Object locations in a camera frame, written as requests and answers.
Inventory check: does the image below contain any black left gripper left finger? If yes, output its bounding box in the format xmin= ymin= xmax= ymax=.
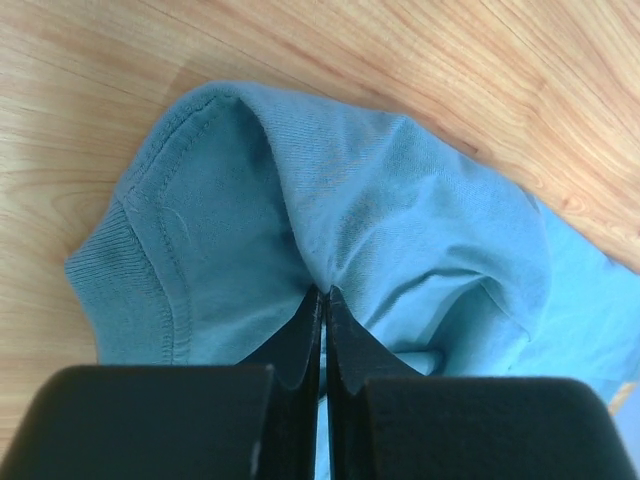
xmin=1 ymin=288 xmax=321 ymax=479

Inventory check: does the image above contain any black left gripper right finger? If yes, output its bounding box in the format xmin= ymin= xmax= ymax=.
xmin=326 ymin=289 xmax=633 ymax=479

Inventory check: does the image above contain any blue grey t shirt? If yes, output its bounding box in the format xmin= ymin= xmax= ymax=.
xmin=65 ymin=83 xmax=639 ymax=479

